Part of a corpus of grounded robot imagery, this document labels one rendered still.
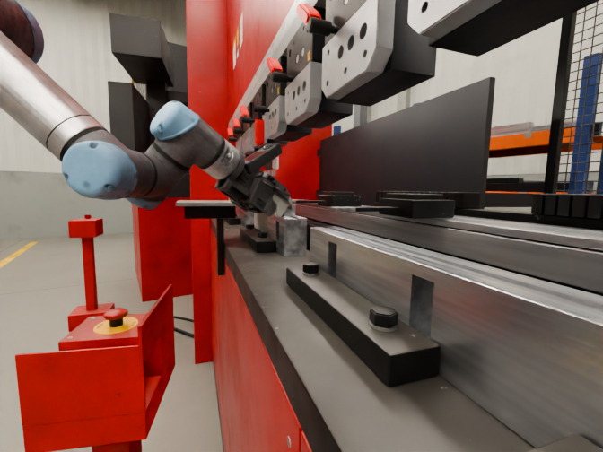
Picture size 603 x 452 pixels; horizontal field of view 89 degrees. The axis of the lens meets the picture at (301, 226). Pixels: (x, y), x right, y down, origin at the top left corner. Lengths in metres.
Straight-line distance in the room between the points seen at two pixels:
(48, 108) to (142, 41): 1.61
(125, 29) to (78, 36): 6.22
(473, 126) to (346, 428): 0.88
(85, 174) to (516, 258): 0.62
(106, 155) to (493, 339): 0.45
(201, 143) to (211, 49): 1.39
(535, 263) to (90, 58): 8.11
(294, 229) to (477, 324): 0.54
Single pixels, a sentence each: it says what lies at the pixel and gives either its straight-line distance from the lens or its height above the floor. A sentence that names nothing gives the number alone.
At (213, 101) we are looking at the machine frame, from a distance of 1.87.
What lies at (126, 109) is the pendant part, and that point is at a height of 1.46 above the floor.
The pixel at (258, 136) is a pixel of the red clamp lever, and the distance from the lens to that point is 0.82.
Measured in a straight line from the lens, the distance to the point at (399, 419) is 0.27.
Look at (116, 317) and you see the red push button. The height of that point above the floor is 0.80.
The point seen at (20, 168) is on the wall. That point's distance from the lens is 7.97.
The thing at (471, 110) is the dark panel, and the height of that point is 1.27.
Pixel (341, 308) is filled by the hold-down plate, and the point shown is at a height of 0.90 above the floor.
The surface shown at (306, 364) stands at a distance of 0.32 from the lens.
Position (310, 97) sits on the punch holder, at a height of 1.19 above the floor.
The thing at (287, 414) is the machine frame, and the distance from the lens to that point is 0.36.
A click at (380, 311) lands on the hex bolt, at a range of 0.32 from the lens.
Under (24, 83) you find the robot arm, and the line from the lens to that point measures 0.56.
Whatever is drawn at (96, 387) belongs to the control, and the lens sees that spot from 0.58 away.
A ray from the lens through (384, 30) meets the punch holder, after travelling 0.40.
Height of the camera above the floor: 1.04
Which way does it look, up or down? 7 degrees down
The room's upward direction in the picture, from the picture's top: 1 degrees clockwise
